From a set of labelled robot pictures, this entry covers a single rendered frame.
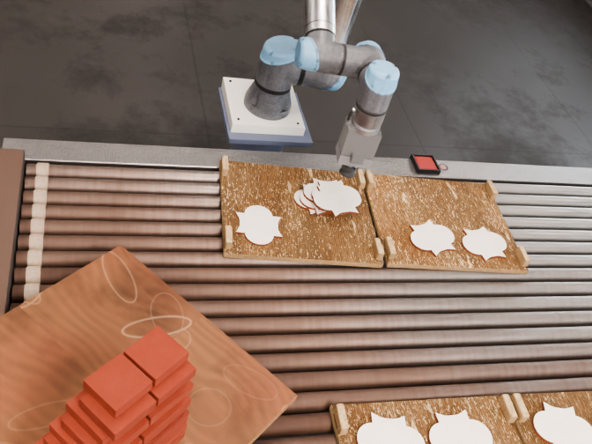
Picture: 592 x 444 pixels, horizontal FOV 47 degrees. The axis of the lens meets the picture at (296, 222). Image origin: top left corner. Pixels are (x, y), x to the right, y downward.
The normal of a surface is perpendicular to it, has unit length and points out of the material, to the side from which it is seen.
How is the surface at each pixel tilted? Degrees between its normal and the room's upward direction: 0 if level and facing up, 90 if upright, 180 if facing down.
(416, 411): 0
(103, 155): 0
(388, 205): 0
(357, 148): 90
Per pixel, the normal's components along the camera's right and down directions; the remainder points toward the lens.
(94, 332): 0.22, -0.70
